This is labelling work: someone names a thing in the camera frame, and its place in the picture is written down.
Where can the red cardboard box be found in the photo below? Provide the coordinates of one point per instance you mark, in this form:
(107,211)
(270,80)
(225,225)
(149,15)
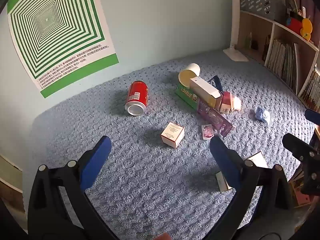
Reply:
(226,100)

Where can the blue fuzzy blanket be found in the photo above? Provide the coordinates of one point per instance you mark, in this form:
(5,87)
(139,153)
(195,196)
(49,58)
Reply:
(140,180)

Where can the white desk lamp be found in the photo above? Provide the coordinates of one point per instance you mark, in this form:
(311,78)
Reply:
(235,25)

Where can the small white square box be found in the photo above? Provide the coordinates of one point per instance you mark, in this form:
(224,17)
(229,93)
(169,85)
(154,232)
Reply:
(172,133)

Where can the wooden bookshelf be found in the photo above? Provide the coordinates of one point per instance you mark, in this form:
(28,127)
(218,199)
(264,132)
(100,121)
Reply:
(277,30)

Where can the cream paper cup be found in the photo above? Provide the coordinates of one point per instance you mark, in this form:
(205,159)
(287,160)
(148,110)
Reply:
(192,68)

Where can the green toothpaste box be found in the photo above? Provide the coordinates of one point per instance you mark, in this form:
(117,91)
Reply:
(185,93)

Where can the row of slanted books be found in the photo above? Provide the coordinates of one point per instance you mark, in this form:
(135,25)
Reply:
(312,90)

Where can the navy blue box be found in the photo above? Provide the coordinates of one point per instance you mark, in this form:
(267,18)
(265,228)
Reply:
(216,82)

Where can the row of upright books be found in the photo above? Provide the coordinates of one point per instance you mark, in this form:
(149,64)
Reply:
(282,60)

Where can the long cream carton box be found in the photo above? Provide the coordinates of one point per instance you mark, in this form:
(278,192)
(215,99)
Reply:
(203,88)

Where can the red soda can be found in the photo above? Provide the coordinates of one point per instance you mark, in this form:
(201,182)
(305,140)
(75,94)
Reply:
(136,95)

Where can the blue tissue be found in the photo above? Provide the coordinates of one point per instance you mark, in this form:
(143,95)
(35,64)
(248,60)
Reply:
(261,113)

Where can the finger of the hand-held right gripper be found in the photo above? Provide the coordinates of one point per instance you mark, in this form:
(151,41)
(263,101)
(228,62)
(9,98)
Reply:
(297,146)
(313,117)

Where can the purple foil packet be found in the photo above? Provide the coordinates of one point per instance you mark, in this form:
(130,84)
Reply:
(215,117)

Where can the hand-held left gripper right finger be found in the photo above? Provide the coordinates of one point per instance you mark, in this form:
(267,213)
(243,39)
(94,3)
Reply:
(225,162)

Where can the stack of books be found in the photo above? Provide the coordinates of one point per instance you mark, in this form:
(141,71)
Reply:
(300,192)

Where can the green striped wall poster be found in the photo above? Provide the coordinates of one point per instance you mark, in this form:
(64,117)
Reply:
(50,22)

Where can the person's left hand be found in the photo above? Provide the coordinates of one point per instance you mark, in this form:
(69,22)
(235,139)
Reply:
(163,237)

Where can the red and yellow pen holder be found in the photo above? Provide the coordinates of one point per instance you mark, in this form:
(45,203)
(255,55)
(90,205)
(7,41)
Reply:
(295,25)

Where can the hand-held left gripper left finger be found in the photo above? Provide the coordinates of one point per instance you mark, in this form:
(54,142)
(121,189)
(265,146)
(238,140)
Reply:
(96,165)

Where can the beige wooden furniture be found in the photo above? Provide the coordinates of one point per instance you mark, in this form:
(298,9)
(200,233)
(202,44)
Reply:
(10,180)

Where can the small pink packet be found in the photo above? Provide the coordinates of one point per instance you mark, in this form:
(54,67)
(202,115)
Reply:
(207,132)

